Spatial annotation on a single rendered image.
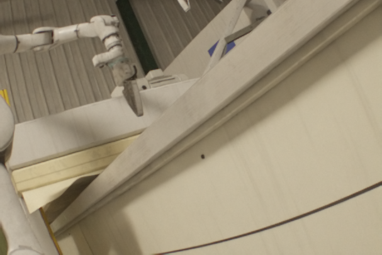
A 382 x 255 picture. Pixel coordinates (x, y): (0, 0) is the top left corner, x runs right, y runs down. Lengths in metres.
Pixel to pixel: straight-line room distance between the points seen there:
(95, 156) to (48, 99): 4.90
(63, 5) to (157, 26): 2.05
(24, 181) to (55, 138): 0.25
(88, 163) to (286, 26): 1.21
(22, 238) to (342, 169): 0.76
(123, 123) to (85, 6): 6.12
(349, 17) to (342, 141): 0.20
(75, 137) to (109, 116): 0.19
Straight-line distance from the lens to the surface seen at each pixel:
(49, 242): 1.62
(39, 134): 1.62
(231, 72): 0.65
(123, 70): 1.35
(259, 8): 4.38
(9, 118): 1.04
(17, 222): 1.01
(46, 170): 1.58
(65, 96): 6.60
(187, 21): 8.49
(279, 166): 0.70
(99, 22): 1.45
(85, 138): 1.66
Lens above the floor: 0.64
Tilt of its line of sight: 11 degrees up
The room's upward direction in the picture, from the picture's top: 24 degrees counter-clockwise
